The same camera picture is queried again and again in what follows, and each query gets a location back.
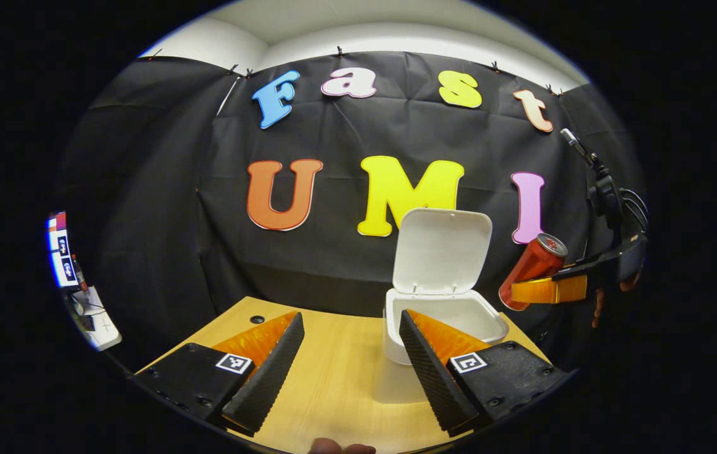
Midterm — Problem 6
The row of black cloth clips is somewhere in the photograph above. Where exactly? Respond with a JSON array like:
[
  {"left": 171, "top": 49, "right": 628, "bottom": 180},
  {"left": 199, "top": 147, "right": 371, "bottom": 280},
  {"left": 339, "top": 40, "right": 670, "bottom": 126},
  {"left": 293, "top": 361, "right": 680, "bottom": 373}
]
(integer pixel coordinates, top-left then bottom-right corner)
[{"left": 147, "top": 45, "right": 566, "bottom": 96}]

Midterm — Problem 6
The computer monitor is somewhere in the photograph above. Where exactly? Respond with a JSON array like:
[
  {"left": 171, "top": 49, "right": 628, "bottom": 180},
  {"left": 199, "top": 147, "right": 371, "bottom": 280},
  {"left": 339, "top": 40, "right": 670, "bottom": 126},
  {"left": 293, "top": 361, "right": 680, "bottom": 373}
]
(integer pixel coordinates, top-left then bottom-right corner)
[{"left": 48, "top": 211, "right": 81, "bottom": 289}]

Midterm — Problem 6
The red pop can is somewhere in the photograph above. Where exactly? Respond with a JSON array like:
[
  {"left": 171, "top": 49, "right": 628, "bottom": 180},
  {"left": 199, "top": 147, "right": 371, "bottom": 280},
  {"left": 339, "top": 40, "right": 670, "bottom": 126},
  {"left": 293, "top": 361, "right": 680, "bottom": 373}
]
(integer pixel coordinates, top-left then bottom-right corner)
[{"left": 498, "top": 233, "right": 568, "bottom": 311}]

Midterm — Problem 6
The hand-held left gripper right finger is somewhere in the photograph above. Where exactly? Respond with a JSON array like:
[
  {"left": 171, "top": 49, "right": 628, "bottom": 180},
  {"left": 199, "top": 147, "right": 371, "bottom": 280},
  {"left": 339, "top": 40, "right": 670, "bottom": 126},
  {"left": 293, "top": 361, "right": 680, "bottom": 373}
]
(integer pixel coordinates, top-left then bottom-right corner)
[{"left": 399, "top": 309, "right": 576, "bottom": 439}]

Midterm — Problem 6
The white side table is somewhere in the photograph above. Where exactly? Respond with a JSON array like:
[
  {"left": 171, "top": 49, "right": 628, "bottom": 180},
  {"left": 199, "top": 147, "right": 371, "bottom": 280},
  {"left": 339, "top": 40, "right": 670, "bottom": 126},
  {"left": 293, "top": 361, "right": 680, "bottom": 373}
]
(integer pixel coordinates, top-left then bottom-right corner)
[{"left": 68, "top": 285, "right": 122, "bottom": 352}]

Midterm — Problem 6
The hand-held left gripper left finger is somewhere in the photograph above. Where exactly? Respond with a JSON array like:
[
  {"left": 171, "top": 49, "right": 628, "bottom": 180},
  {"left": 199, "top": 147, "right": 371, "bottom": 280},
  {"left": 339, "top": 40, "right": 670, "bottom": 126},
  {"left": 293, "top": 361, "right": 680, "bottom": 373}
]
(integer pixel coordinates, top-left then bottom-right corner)
[{"left": 134, "top": 311, "right": 305, "bottom": 436}]

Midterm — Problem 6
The white desktop garbage bin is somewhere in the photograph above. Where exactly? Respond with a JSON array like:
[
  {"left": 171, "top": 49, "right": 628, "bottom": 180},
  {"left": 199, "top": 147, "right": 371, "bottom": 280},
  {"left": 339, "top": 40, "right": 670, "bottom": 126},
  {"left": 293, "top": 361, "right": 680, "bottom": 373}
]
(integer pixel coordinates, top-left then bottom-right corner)
[{"left": 383, "top": 208, "right": 510, "bottom": 404}]

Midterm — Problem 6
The wooden desktop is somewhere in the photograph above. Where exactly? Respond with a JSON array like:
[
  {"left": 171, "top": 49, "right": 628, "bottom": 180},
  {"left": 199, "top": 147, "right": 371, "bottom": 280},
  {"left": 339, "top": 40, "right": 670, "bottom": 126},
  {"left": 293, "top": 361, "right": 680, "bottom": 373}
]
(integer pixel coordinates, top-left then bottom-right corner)
[{"left": 137, "top": 296, "right": 551, "bottom": 454}]

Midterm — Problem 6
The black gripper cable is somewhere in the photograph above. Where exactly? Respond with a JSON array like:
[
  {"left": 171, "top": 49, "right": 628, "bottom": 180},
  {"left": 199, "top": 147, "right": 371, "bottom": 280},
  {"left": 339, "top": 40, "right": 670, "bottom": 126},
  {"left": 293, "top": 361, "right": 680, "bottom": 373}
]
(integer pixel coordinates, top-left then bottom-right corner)
[{"left": 617, "top": 188, "right": 650, "bottom": 253}]

